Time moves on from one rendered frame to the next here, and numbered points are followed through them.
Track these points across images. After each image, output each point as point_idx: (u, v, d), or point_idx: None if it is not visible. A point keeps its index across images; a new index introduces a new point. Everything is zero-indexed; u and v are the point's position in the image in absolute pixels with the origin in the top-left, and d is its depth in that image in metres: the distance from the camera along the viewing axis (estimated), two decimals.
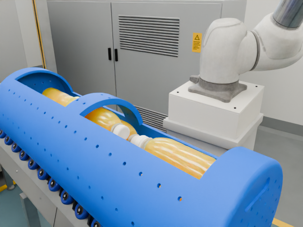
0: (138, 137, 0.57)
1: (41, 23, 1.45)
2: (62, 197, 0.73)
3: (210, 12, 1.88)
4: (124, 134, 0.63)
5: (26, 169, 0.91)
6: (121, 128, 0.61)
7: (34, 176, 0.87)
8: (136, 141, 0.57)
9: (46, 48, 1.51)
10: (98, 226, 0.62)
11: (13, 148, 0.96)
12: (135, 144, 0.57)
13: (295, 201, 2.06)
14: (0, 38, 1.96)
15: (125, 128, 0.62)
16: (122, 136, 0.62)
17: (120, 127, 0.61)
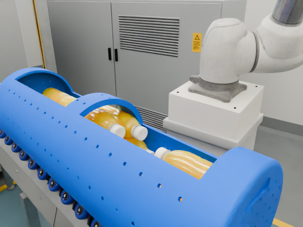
0: None
1: (41, 23, 1.45)
2: (62, 197, 0.73)
3: (210, 12, 1.88)
4: (121, 133, 0.66)
5: (26, 169, 0.91)
6: (114, 132, 0.64)
7: (34, 176, 0.87)
8: None
9: (46, 48, 1.51)
10: (98, 226, 0.62)
11: (13, 148, 0.96)
12: None
13: (295, 201, 2.06)
14: (0, 38, 1.96)
15: (118, 129, 0.65)
16: (120, 135, 0.66)
17: (113, 130, 0.65)
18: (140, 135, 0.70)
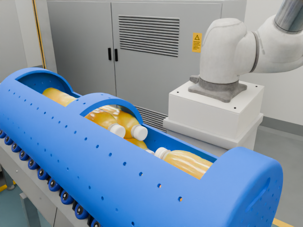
0: None
1: (41, 23, 1.45)
2: (62, 197, 0.73)
3: (210, 12, 1.88)
4: (121, 133, 0.66)
5: (26, 169, 0.91)
6: (114, 132, 0.64)
7: (34, 176, 0.87)
8: None
9: (46, 48, 1.51)
10: (98, 226, 0.62)
11: (13, 148, 0.96)
12: None
13: (295, 201, 2.06)
14: (0, 38, 1.96)
15: (118, 129, 0.65)
16: (120, 135, 0.66)
17: (113, 130, 0.65)
18: (140, 135, 0.70)
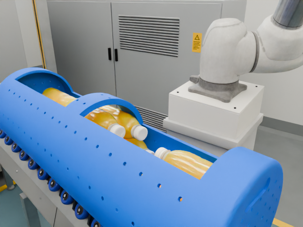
0: None
1: (41, 23, 1.45)
2: (62, 197, 0.73)
3: (210, 12, 1.88)
4: (121, 133, 0.66)
5: (26, 169, 0.91)
6: (114, 132, 0.64)
7: (34, 176, 0.87)
8: None
9: (46, 48, 1.51)
10: (98, 226, 0.62)
11: (13, 148, 0.96)
12: None
13: (295, 201, 2.06)
14: (0, 38, 1.96)
15: (118, 129, 0.65)
16: (120, 135, 0.66)
17: (113, 130, 0.65)
18: (140, 135, 0.70)
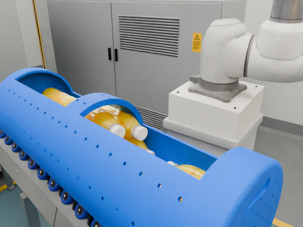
0: None
1: (41, 23, 1.45)
2: (62, 197, 0.73)
3: (210, 12, 1.88)
4: (121, 133, 0.66)
5: (26, 169, 0.91)
6: (114, 132, 0.64)
7: (34, 176, 0.87)
8: None
9: (46, 48, 1.51)
10: (98, 226, 0.62)
11: (13, 148, 0.96)
12: None
13: (295, 201, 2.06)
14: (0, 38, 1.96)
15: (118, 129, 0.65)
16: (120, 135, 0.66)
17: (113, 130, 0.65)
18: (140, 135, 0.70)
